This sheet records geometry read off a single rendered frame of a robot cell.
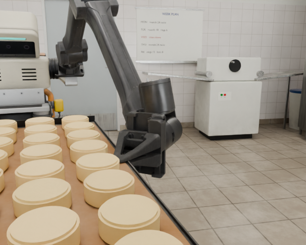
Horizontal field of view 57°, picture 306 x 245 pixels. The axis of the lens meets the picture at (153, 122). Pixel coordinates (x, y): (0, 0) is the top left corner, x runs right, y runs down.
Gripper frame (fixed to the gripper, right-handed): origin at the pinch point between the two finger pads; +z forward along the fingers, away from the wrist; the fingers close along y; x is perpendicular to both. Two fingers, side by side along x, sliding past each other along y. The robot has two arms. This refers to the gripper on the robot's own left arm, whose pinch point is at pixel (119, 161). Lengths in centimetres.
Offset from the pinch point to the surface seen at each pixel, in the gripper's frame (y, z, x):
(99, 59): -13, -361, 239
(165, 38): -46, -417, 148
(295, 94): 45, -500, -55
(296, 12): -92, -550, -46
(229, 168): 103, -267, 17
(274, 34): -55, -527, -14
